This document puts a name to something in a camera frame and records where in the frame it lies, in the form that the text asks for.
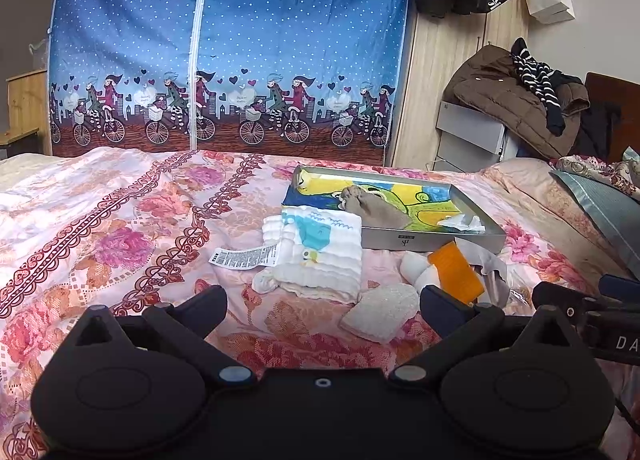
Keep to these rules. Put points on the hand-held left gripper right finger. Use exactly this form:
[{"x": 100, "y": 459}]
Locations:
[{"x": 432, "y": 302}]

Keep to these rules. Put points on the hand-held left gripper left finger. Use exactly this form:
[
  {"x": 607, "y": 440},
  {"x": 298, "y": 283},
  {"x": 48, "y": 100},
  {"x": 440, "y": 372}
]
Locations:
[{"x": 212, "y": 302}]

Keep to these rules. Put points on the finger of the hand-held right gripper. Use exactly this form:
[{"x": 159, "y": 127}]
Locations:
[
  {"x": 560, "y": 302},
  {"x": 620, "y": 286}
]

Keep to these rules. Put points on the orange cloth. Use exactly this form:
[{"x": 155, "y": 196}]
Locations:
[{"x": 455, "y": 272}]

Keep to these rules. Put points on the white socks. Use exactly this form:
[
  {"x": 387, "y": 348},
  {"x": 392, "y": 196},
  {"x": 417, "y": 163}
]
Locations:
[{"x": 415, "y": 267}]

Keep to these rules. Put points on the clear plastic bag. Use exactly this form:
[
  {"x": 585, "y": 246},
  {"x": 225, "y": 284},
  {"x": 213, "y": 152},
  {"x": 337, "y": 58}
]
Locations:
[{"x": 517, "y": 302}]

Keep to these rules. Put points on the white fluffy cloth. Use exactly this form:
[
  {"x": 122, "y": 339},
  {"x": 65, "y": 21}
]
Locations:
[{"x": 382, "y": 312}]

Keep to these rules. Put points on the silver tray box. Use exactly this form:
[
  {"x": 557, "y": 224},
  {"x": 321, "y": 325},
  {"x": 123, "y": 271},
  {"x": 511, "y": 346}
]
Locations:
[{"x": 430, "y": 241}]

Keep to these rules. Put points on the pale grey cloth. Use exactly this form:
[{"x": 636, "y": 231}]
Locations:
[{"x": 492, "y": 270}]

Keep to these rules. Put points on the white paper tag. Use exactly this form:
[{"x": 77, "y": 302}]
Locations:
[{"x": 240, "y": 257}]

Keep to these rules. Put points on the blue grey pillow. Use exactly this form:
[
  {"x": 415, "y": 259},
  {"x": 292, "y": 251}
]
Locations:
[{"x": 605, "y": 212}]

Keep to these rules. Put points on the white crumpled tissue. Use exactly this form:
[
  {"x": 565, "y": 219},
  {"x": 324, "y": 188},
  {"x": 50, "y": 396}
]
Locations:
[{"x": 462, "y": 224}]

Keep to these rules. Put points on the beige floral blanket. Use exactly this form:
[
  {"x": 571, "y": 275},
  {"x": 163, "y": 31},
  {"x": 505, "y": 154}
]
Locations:
[{"x": 540, "y": 210}]

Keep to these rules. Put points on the grey brown sock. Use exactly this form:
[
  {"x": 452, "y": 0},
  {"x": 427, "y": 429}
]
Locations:
[{"x": 375, "y": 212}]

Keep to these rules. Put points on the white gauze towel blue print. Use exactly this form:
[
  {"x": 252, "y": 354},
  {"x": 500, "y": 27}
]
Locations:
[{"x": 320, "y": 250}]

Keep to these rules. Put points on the floral bed quilt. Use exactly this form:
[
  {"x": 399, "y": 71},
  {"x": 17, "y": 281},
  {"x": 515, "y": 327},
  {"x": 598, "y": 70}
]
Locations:
[{"x": 125, "y": 220}]

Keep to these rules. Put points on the floral pillow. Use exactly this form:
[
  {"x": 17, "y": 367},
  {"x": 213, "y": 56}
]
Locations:
[{"x": 595, "y": 167}]

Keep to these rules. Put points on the dark clothing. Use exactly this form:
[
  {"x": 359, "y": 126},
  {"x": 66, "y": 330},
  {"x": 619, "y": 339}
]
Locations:
[{"x": 600, "y": 132}]

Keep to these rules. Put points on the white storage box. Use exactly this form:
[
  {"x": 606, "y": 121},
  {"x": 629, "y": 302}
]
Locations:
[{"x": 467, "y": 127}]

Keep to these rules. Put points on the dark wooden headboard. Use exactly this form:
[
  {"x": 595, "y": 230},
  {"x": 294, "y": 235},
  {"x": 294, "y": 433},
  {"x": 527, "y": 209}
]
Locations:
[{"x": 610, "y": 89}]

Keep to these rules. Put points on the brown puffer jacket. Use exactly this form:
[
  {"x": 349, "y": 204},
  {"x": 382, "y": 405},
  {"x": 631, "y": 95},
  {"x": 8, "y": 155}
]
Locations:
[{"x": 495, "y": 94}]

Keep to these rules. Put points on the black white striped garment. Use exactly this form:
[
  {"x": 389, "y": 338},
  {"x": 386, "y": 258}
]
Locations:
[{"x": 532, "y": 69}]

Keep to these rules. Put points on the light wooden wardrobe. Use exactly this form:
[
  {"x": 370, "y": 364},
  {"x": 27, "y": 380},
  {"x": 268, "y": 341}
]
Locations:
[{"x": 435, "y": 64}]

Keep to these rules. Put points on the blue printed fabric wardrobe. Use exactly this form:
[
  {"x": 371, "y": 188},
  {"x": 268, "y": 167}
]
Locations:
[{"x": 250, "y": 39}]

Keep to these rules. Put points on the small wooden stool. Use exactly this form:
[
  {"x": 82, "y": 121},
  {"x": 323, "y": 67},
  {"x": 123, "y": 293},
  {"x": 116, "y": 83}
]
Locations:
[{"x": 27, "y": 104}]

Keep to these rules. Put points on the clear plastic container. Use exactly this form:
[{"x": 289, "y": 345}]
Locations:
[{"x": 39, "y": 55}]

